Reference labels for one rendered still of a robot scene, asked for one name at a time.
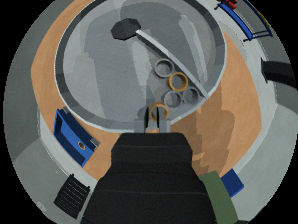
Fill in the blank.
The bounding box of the blue crate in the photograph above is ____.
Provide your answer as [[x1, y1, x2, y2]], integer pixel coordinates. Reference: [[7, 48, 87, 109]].
[[53, 106, 100, 168]]

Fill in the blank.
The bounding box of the bronze bushing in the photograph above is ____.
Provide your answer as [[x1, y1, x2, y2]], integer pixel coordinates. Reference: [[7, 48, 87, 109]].
[[149, 102, 169, 122], [78, 141, 86, 150], [167, 72, 188, 92]]

